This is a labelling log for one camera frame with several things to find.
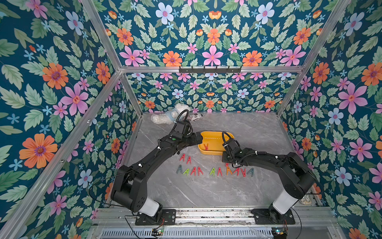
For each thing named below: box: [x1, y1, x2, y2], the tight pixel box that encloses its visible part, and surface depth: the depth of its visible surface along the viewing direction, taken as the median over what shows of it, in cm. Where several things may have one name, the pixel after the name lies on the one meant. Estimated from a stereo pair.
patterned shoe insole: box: [298, 194, 312, 206], surface depth 78 cm
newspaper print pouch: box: [187, 112, 204, 122], surface depth 117 cm
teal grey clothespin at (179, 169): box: [175, 164, 184, 175], surface depth 92 cm
